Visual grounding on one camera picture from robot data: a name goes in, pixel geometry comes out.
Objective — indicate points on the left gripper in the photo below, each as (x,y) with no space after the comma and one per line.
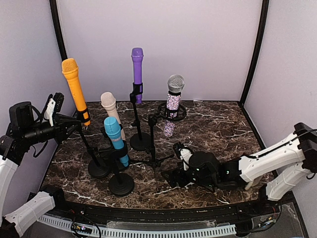
(61,125)

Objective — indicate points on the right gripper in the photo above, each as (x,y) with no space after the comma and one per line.
(173,173)

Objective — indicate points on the blue microphone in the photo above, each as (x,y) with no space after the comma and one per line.
(113,131)

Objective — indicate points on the beige microphone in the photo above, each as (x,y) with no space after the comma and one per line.
(108,102)

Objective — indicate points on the black stand of orange microphone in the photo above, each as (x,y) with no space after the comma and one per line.
(96,167)

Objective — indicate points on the orange microphone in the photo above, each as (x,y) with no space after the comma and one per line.
(70,71)

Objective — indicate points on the black stand of purple microphone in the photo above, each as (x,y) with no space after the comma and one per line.
(140,140)

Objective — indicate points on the black stand of blue microphone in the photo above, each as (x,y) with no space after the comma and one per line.
(120,184)

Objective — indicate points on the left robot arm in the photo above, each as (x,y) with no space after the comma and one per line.
(27,128)

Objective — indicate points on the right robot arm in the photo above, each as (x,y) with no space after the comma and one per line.
(297,154)

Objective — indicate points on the black stand of beige microphone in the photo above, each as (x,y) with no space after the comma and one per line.
(106,152)

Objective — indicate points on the purple microphone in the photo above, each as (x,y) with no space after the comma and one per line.
(137,58)

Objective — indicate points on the glitter silver-head microphone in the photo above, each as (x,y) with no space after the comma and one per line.
(175,84)

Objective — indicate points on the cream mug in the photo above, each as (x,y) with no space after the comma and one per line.
(251,184)

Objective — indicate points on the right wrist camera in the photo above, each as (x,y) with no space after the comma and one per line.
(184,153)

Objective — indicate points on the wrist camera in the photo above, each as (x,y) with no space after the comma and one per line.
(184,153)
(52,106)

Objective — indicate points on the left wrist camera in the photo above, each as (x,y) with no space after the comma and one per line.
(52,106)

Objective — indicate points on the white cable tray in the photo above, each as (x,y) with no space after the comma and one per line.
(137,230)

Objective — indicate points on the black tripod shock-mount stand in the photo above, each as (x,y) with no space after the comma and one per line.
(155,163)

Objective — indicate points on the black front rail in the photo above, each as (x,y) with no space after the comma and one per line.
(169,205)

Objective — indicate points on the left black frame post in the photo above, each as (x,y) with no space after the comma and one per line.
(69,105)

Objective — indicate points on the black frame post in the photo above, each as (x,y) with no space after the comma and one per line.
(69,105)
(256,52)

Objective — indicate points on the right black frame post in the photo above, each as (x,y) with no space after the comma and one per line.
(256,52)

